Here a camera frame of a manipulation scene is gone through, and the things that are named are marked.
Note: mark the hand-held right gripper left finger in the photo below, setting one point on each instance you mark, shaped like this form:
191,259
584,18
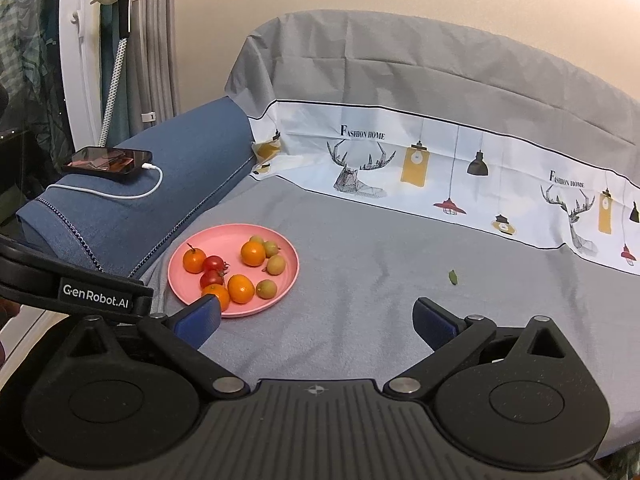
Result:
197,321

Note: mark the grey printed bed sheet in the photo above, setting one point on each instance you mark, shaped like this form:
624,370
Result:
375,270

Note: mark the small orange tangerine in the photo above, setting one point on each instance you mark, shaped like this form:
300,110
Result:
194,260
253,253
240,289
217,293

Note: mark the small green leaf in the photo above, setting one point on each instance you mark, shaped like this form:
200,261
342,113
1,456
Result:
452,277

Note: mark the teal patterned cloth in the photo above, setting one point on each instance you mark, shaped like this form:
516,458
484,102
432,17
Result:
25,35

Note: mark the pink plate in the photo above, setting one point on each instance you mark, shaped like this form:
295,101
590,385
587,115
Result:
225,240

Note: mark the blue cushion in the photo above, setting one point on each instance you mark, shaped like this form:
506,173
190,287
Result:
200,145

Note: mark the black gooseneck phone holder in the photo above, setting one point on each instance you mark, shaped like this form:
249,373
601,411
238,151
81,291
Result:
121,5

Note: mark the small yellow-green fruit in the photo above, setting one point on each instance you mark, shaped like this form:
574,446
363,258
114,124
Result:
272,248
256,240
266,288
275,264

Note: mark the small red tomato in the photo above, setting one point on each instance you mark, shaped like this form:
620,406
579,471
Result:
215,263
211,279

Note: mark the white curtain clip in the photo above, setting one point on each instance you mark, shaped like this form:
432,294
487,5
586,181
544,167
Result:
148,116

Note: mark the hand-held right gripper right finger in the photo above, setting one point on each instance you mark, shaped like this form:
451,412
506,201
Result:
434,324

